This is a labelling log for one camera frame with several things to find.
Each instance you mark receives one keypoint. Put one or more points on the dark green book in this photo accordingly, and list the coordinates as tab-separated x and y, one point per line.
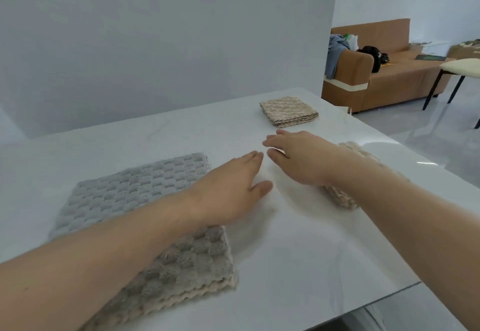
430	57

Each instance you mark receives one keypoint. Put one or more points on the stack of cloths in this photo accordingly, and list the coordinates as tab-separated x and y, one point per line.
150	184

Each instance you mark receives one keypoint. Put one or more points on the yellow paper item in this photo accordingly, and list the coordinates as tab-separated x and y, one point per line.
387	65

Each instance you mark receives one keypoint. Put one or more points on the person's right forearm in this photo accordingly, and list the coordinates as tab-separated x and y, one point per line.
412	222

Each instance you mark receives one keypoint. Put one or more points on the blue grey clothing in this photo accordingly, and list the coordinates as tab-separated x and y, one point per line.
333	55

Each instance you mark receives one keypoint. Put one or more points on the cream chair with black legs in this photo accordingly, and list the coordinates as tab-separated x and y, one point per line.
463	67

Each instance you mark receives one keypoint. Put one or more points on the beige waffle towel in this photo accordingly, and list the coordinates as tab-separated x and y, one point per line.
360	152
288	111

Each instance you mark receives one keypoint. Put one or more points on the person's left hand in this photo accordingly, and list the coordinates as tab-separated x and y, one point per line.
228	192

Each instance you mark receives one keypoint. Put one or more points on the black bag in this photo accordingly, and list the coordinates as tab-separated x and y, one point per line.
371	55

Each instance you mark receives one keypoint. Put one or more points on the brown sofa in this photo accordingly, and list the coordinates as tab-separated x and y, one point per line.
397	79

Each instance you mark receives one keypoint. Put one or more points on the white marble table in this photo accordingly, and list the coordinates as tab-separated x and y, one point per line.
131	143

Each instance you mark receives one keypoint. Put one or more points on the white box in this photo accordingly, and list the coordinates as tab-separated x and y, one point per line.
418	47

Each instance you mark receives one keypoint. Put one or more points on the white shopping bag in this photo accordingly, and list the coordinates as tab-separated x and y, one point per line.
352	44

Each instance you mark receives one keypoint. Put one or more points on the cardboard box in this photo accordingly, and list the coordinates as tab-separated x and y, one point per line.
463	51

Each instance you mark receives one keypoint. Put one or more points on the person's left forearm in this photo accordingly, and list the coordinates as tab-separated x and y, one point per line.
93	263

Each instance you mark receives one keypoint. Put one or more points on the person's right hand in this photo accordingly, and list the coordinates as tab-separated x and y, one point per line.
307	158

